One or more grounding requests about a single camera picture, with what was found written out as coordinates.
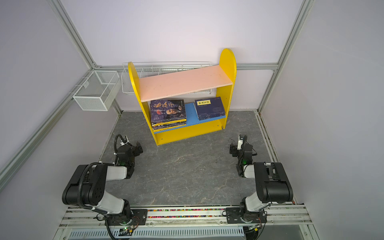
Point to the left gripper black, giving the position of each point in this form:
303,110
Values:
136,151

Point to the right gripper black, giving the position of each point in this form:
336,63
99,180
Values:
234,150

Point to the black book white characters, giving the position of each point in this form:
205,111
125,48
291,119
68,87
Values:
168,126

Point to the navy book yellow label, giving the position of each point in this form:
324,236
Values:
211,117
209,106

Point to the black book orange characters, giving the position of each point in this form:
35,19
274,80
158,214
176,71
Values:
169,122

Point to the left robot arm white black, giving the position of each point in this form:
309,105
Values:
87,186

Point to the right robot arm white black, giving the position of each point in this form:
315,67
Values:
271,180

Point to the white mesh box basket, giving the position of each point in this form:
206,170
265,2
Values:
98,91

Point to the white vent grille panel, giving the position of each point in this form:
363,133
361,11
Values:
157,233

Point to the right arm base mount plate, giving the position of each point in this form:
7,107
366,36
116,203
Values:
236,215

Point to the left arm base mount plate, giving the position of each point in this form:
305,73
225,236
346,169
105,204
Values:
138,217

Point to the aluminium rail with colourful strip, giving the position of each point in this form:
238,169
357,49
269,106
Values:
214,216

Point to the white wire rack basket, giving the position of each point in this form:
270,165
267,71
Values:
149,69

